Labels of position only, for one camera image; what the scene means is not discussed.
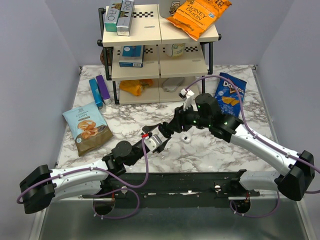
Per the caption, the white printed mug middle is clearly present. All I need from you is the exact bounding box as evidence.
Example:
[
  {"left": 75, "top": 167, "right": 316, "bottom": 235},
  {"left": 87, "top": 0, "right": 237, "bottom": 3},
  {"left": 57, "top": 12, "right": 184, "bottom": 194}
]
[{"left": 164, "top": 43, "right": 185, "bottom": 58}]

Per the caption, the blue Doritos bag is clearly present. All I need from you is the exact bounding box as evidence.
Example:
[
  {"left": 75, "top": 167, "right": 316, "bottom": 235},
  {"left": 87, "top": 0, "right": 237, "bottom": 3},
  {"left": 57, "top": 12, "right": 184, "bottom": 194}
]
[{"left": 214, "top": 72, "right": 247, "bottom": 117}]

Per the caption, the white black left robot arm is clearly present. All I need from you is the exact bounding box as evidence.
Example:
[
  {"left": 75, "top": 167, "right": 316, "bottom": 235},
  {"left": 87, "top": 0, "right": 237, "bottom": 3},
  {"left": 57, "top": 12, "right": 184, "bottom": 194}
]
[{"left": 16, "top": 122, "right": 174, "bottom": 214}]

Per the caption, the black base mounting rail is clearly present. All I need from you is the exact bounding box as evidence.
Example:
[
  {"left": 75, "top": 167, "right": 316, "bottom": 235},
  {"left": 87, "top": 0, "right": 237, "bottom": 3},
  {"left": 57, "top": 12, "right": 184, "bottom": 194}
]
[{"left": 82, "top": 169, "right": 261, "bottom": 210}]

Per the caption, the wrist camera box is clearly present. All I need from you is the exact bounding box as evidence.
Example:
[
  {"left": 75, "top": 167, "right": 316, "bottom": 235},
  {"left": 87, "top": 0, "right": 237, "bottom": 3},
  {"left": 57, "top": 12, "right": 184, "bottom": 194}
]
[
  {"left": 179, "top": 88, "right": 195, "bottom": 111},
  {"left": 144, "top": 134, "right": 163, "bottom": 152}
]

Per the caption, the brown object behind rack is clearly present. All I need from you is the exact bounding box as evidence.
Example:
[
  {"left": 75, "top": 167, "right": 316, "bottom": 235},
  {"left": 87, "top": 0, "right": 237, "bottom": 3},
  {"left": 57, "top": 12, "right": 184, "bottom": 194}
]
[{"left": 100, "top": 47, "right": 113, "bottom": 66}]

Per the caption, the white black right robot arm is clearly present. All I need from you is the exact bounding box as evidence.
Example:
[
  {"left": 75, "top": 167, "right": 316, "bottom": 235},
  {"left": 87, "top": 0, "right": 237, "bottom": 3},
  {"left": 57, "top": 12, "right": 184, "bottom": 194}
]
[{"left": 160, "top": 93, "right": 315, "bottom": 201}]

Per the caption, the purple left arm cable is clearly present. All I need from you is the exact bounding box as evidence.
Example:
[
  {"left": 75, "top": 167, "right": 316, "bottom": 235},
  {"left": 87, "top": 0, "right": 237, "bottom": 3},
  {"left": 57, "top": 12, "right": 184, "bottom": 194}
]
[{"left": 16, "top": 136, "right": 150, "bottom": 220}]

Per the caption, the orange honey dijon chips bag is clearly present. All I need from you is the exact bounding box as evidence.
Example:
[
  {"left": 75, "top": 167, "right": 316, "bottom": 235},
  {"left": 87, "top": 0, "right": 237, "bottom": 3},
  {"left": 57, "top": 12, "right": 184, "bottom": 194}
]
[{"left": 167, "top": 0, "right": 232, "bottom": 41}]

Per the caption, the white printed mug top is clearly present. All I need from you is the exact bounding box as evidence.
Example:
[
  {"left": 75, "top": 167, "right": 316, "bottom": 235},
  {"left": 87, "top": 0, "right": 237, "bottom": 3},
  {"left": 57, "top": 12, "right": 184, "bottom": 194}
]
[{"left": 158, "top": 0, "right": 186, "bottom": 18}]

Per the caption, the silver toothpaste box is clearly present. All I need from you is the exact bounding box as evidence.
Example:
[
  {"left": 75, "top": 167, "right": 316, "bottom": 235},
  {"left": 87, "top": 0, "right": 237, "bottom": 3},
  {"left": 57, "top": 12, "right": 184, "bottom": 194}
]
[{"left": 116, "top": 0, "right": 135, "bottom": 36}]

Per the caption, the blue tube box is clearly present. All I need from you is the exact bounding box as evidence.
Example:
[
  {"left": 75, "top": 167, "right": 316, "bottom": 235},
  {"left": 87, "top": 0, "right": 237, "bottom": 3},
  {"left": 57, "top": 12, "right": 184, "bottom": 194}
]
[{"left": 89, "top": 78, "right": 104, "bottom": 109}]

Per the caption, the teal toothpaste box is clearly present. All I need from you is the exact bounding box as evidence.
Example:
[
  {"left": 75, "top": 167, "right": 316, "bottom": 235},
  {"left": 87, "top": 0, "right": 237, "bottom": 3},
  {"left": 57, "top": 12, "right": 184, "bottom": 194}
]
[{"left": 104, "top": 0, "right": 122, "bottom": 33}]

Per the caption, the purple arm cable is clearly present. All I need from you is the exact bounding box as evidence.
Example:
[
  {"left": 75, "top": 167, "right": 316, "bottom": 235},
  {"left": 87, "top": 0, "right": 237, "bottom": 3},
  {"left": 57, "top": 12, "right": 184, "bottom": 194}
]
[
  {"left": 16, "top": 136, "right": 150, "bottom": 220},
  {"left": 184, "top": 74, "right": 320, "bottom": 218}
]

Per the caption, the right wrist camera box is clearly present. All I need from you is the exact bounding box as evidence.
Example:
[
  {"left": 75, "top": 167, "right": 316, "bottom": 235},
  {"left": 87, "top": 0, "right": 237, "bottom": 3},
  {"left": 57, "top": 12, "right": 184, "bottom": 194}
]
[{"left": 179, "top": 88, "right": 195, "bottom": 111}]

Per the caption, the blue white box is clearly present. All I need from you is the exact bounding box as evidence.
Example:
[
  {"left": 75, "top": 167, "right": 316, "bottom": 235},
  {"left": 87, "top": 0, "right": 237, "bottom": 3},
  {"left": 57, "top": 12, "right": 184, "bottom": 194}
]
[{"left": 118, "top": 45, "right": 145, "bottom": 68}]

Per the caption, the white printed mug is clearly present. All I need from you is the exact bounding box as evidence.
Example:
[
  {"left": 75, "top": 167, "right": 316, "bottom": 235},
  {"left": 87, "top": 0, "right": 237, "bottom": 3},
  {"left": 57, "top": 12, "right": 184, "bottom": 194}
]
[
  {"left": 164, "top": 43, "right": 185, "bottom": 58},
  {"left": 158, "top": 0, "right": 186, "bottom": 18}
]

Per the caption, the beige three-tier shelf rack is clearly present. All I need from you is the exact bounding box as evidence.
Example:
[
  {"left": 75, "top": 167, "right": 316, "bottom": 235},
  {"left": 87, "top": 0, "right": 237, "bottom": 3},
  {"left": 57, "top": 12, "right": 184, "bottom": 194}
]
[{"left": 97, "top": 4, "right": 221, "bottom": 105}]

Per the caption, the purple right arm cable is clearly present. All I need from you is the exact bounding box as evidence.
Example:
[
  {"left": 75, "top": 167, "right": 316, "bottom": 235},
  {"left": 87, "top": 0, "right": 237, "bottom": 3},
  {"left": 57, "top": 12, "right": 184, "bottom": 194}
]
[{"left": 184, "top": 74, "right": 320, "bottom": 218}]

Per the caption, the purple tube box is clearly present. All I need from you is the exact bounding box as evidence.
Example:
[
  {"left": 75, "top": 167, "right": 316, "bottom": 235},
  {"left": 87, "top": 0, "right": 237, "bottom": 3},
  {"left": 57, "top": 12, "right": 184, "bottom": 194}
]
[{"left": 96, "top": 75, "right": 112, "bottom": 105}]

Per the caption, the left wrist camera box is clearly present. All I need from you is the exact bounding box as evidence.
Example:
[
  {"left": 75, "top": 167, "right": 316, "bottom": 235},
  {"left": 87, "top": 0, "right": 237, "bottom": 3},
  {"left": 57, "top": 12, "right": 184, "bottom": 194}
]
[{"left": 144, "top": 134, "right": 163, "bottom": 152}]

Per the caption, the cassava chips bag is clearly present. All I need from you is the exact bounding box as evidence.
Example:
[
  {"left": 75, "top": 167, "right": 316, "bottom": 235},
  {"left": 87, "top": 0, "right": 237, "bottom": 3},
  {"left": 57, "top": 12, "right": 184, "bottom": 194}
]
[{"left": 62, "top": 102, "right": 113, "bottom": 157}]

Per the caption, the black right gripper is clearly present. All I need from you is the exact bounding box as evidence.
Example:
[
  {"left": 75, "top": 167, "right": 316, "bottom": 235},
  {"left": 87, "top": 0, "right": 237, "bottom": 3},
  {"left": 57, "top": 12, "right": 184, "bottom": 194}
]
[{"left": 165, "top": 101, "right": 211, "bottom": 134}]

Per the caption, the white earbud charging case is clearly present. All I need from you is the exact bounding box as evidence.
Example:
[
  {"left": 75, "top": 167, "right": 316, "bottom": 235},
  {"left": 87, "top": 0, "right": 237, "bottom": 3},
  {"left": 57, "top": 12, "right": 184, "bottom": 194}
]
[{"left": 180, "top": 133, "right": 191, "bottom": 144}]

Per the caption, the orange plastic bag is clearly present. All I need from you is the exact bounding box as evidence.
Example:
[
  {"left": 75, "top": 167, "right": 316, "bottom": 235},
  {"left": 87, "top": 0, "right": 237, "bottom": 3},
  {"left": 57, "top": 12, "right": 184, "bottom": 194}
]
[{"left": 119, "top": 79, "right": 154, "bottom": 96}]

